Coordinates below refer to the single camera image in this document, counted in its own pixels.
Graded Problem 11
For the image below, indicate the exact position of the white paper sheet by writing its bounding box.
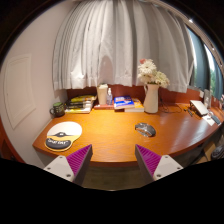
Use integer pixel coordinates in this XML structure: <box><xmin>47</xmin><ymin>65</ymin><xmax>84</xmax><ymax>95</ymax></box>
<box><xmin>202</xmin><ymin>115</ymin><xmax>215</xmax><ymax>126</ymax></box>

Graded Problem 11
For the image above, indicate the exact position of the white tissue container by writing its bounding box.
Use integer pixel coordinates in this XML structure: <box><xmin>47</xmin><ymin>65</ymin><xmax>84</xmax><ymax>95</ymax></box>
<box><xmin>97</xmin><ymin>84</ymin><xmax>108</xmax><ymax>105</ymax></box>

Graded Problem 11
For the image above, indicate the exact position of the stack of dark books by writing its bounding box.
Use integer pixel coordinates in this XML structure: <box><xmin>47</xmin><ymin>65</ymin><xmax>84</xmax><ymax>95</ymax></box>
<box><xmin>65</xmin><ymin>95</ymin><xmax>97</xmax><ymax>114</ymax></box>

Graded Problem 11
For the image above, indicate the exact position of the blue cover book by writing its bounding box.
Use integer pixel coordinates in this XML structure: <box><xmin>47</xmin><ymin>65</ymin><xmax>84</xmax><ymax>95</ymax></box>
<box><xmin>114</xmin><ymin>96</ymin><xmax>134</xmax><ymax>110</ymax></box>

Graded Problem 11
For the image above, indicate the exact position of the dark green mug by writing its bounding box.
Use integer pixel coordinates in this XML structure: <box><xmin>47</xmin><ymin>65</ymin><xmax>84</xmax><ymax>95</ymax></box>
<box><xmin>50</xmin><ymin>102</ymin><xmax>65</xmax><ymax>117</ymax></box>

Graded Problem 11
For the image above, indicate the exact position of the white laptop stand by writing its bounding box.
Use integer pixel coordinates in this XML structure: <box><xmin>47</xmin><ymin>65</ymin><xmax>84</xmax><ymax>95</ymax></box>
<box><xmin>190</xmin><ymin>100</ymin><xmax>209</xmax><ymax>116</ymax></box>

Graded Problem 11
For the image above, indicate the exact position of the black cable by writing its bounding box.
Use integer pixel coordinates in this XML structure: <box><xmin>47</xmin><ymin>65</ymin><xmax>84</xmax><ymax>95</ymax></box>
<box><xmin>157</xmin><ymin>96</ymin><xmax>194</xmax><ymax>114</ymax></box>

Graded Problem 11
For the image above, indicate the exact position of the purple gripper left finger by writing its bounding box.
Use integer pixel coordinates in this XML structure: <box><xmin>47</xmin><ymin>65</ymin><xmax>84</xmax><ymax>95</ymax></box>
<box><xmin>44</xmin><ymin>145</ymin><xmax>93</xmax><ymax>186</ymax></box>

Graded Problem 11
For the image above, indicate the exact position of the white curtain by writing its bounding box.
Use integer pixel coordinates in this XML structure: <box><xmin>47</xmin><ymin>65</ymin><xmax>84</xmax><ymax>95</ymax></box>
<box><xmin>53</xmin><ymin>0</ymin><xmax>193</xmax><ymax>92</ymax></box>

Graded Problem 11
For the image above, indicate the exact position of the white pink flower bouquet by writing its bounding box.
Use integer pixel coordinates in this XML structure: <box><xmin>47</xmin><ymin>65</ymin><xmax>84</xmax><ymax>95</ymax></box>
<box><xmin>138</xmin><ymin>59</ymin><xmax>170</xmax><ymax>88</ymax></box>

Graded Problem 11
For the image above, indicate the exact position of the white yellow mouse pad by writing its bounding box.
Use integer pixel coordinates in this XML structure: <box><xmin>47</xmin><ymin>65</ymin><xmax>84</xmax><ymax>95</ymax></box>
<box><xmin>45</xmin><ymin>121</ymin><xmax>82</xmax><ymax>152</ymax></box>

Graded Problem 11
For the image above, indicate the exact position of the white yellow book stack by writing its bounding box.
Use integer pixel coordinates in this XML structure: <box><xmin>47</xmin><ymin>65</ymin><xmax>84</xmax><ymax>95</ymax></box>
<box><xmin>125</xmin><ymin>98</ymin><xmax>144</xmax><ymax>112</ymax></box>

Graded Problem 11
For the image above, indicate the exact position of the grey computer mouse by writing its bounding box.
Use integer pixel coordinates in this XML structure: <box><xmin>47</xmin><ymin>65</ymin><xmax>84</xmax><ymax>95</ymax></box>
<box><xmin>135</xmin><ymin>122</ymin><xmax>156</xmax><ymax>137</ymax></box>

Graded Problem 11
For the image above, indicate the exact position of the thin red book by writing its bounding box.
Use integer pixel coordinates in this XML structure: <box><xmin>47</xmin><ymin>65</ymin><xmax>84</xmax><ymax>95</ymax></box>
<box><xmin>94</xmin><ymin>105</ymin><xmax>114</xmax><ymax>110</ymax></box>

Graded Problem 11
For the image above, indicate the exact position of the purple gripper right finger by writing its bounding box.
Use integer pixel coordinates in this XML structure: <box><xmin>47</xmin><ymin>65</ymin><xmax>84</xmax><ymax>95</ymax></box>
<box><xmin>135</xmin><ymin>144</ymin><xmax>182</xmax><ymax>183</ymax></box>

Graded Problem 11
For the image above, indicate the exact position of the white ceramic vase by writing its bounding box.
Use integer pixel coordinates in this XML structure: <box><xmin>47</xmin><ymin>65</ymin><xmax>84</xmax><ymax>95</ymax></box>
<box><xmin>143</xmin><ymin>84</ymin><xmax>159</xmax><ymax>113</ymax></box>

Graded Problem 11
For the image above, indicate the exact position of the clear sanitizer bottle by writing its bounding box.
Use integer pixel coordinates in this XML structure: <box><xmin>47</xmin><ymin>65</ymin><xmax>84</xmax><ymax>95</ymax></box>
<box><xmin>107</xmin><ymin>88</ymin><xmax>113</xmax><ymax>105</ymax></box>

